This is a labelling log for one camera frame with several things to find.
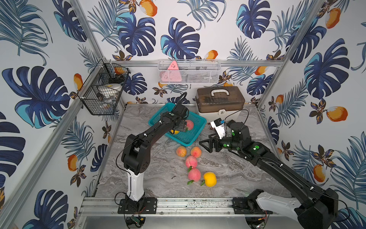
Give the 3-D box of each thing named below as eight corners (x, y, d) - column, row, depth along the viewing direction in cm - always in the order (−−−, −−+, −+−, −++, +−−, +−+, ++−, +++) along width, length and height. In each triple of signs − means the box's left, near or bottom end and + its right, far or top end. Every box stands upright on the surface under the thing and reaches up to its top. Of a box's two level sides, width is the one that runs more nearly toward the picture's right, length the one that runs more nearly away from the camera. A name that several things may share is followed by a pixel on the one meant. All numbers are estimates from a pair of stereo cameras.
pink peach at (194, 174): (188, 182, 84) (188, 178, 79) (187, 170, 88) (188, 167, 83) (200, 182, 84) (201, 178, 79) (199, 170, 88) (200, 167, 83)
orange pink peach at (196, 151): (196, 160, 91) (196, 156, 87) (189, 153, 94) (190, 149, 90) (201, 155, 93) (202, 151, 89) (195, 148, 96) (196, 145, 92)
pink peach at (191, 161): (186, 169, 88) (186, 165, 84) (186, 159, 92) (186, 155, 88) (196, 169, 88) (197, 165, 84) (196, 159, 92) (196, 155, 88)
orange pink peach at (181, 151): (175, 153, 95) (175, 149, 91) (181, 148, 97) (180, 144, 93) (182, 159, 92) (182, 155, 88) (187, 153, 95) (187, 149, 91)
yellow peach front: (204, 187, 82) (205, 184, 78) (203, 175, 86) (204, 171, 82) (215, 187, 82) (217, 184, 78) (214, 175, 86) (215, 171, 82)
